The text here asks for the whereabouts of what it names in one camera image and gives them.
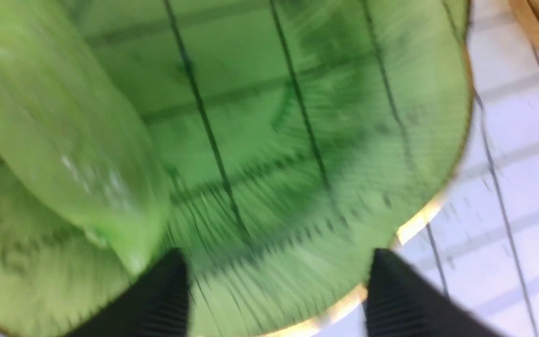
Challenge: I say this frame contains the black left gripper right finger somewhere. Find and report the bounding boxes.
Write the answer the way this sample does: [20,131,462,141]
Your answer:
[365,248,500,337]

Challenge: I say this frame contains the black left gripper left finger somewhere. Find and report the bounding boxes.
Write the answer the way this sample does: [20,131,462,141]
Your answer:
[66,248,190,337]

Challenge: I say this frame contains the green cucumber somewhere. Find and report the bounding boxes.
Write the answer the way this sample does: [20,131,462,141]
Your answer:
[0,0,169,274]

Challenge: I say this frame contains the green glass plate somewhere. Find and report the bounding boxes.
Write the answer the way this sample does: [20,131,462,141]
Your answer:
[0,0,473,337]

